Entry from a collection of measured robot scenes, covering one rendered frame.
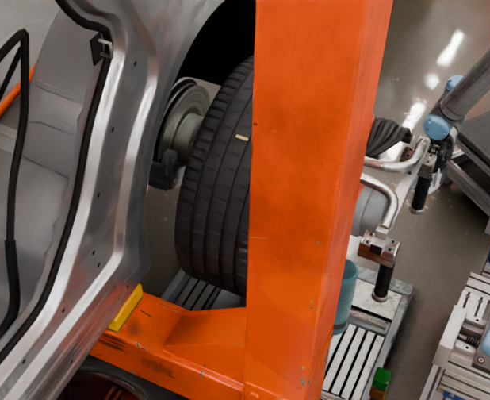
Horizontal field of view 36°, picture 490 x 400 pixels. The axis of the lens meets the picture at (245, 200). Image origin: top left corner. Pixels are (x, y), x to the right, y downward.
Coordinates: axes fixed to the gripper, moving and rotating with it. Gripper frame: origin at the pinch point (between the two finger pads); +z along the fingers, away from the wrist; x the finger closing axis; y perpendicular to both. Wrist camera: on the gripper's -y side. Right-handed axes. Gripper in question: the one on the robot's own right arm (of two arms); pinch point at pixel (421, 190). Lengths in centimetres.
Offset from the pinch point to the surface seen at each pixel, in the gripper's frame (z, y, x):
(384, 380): 52, -17, 8
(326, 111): 71, 78, -10
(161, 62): 39, 50, -58
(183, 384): 71, -24, -39
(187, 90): 9, 18, -69
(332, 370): 18, -77, -12
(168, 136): 21, 10, -69
